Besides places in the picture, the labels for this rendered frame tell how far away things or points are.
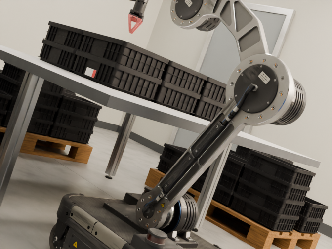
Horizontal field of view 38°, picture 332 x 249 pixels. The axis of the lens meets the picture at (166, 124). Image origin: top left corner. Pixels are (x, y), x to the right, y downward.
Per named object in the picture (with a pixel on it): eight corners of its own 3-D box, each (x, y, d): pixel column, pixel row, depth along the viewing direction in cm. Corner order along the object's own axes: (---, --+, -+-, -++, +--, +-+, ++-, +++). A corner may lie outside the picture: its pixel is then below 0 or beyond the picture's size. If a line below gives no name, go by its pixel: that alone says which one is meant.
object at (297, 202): (294, 233, 345) (316, 174, 343) (272, 231, 323) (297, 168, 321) (249, 210, 373) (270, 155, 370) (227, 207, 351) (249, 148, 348)
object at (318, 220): (318, 234, 375) (329, 206, 373) (300, 233, 353) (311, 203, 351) (275, 213, 402) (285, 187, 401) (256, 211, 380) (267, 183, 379)
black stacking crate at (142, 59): (162, 82, 246) (170, 61, 245) (117, 65, 226) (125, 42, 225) (118, 67, 275) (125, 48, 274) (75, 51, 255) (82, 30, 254)
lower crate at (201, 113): (228, 127, 287) (235, 108, 287) (194, 116, 267) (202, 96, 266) (184, 110, 317) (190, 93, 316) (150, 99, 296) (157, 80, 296)
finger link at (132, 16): (123, 28, 231) (130, 9, 230) (124, 30, 238) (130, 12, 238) (136, 33, 231) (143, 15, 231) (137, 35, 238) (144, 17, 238)
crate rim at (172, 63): (207, 80, 266) (209, 76, 266) (169, 64, 245) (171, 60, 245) (162, 67, 295) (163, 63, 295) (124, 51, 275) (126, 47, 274)
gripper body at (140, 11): (129, 12, 231) (134, -3, 230) (130, 16, 241) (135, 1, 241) (142, 17, 231) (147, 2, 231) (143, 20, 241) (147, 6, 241)
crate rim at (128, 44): (169, 64, 245) (171, 60, 245) (124, 45, 225) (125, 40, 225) (124, 51, 275) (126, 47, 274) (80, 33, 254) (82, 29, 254)
